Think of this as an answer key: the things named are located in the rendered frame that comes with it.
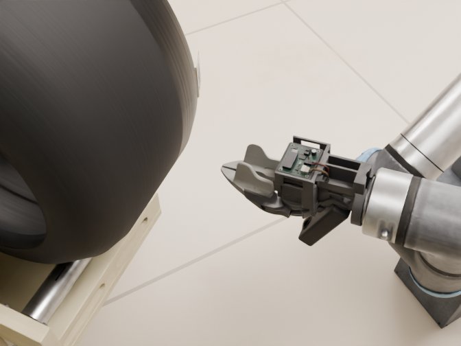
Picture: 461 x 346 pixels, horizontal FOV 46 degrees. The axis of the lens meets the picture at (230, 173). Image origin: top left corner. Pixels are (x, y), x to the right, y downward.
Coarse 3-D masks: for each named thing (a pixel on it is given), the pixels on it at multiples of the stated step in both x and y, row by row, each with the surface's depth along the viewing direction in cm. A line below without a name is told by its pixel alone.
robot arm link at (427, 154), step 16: (448, 96) 76; (432, 112) 77; (448, 112) 76; (416, 128) 78; (432, 128) 76; (448, 128) 76; (400, 144) 79; (416, 144) 77; (432, 144) 76; (448, 144) 76; (368, 160) 81; (384, 160) 80; (400, 160) 78; (416, 160) 77; (432, 160) 77; (448, 160) 77; (432, 176) 78
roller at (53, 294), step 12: (60, 264) 93; (72, 264) 93; (84, 264) 95; (48, 276) 92; (60, 276) 91; (72, 276) 93; (48, 288) 90; (60, 288) 91; (36, 300) 89; (48, 300) 89; (60, 300) 91; (24, 312) 88; (36, 312) 87; (48, 312) 89
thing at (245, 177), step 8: (224, 168) 78; (240, 168) 73; (248, 168) 72; (224, 176) 78; (232, 176) 77; (240, 176) 75; (248, 176) 74; (256, 176) 73; (232, 184) 77; (240, 184) 76; (248, 184) 75; (256, 184) 74; (264, 184) 73; (272, 184) 73; (240, 192) 76; (256, 192) 74; (264, 192) 74; (272, 192) 74
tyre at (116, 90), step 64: (0, 0) 54; (64, 0) 59; (128, 0) 65; (0, 64) 54; (64, 64) 57; (128, 64) 64; (192, 64) 77; (0, 128) 58; (64, 128) 59; (128, 128) 65; (0, 192) 103; (64, 192) 64; (128, 192) 69; (64, 256) 80
